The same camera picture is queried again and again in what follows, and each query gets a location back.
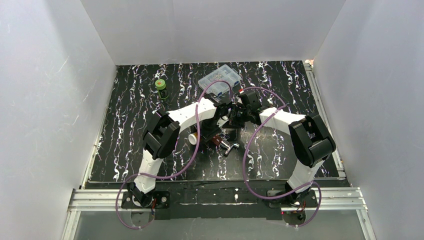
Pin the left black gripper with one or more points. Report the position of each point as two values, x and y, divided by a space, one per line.
218 133

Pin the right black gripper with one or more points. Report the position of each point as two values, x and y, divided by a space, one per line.
239 119

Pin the red weekly pill organizer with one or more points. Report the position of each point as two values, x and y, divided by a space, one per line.
217 139

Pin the white pill bottle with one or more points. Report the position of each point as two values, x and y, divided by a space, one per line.
193 138

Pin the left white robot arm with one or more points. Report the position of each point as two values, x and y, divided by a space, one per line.
205 117

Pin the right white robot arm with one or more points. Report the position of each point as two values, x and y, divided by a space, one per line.
311 140

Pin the chrome metal faucet fitting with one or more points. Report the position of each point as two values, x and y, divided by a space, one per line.
230 147

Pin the clear plastic compartment box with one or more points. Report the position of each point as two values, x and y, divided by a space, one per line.
229 77

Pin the green capped dark bottle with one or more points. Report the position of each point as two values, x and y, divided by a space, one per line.
161 87

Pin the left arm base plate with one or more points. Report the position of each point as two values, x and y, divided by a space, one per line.
143 207

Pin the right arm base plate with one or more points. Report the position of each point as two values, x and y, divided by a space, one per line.
297 209

